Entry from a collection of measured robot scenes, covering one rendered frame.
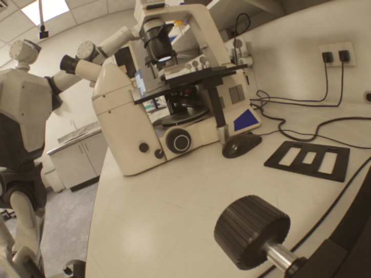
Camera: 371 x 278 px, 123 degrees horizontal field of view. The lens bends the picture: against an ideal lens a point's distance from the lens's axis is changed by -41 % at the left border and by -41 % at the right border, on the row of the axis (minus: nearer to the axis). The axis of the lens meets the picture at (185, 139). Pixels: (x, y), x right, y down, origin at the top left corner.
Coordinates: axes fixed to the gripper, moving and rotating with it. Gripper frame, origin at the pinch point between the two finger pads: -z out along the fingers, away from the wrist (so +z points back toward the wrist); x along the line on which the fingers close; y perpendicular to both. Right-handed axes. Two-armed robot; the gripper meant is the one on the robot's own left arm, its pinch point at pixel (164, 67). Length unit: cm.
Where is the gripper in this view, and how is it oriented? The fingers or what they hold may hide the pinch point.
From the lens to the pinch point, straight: 65.4
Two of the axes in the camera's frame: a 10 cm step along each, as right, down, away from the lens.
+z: -3.6, -9.3, -1.0
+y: -2.9, 0.1, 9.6
